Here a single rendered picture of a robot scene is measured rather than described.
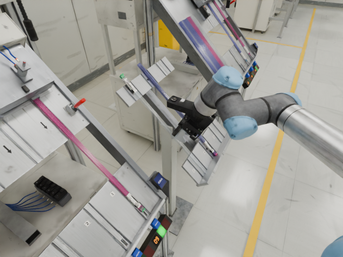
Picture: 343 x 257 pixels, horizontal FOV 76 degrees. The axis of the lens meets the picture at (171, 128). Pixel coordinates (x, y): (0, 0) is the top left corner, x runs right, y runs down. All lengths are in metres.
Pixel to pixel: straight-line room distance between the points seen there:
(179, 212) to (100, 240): 0.95
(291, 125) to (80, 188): 0.86
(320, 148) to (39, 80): 0.73
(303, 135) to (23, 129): 0.72
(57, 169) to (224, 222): 1.09
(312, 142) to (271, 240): 1.19
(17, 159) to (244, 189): 1.50
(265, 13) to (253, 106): 4.29
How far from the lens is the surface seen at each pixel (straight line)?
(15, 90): 0.71
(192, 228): 1.59
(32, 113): 0.75
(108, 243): 0.76
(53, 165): 1.21
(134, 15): 1.47
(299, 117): 0.59
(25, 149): 0.72
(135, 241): 0.77
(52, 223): 1.02
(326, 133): 0.56
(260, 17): 4.87
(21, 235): 1.00
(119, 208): 0.77
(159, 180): 0.80
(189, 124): 0.72
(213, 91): 0.61
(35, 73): 0.74
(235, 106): 0.57
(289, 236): 1.74
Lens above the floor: 1.45
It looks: 42 degrees down
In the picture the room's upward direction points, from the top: straight up
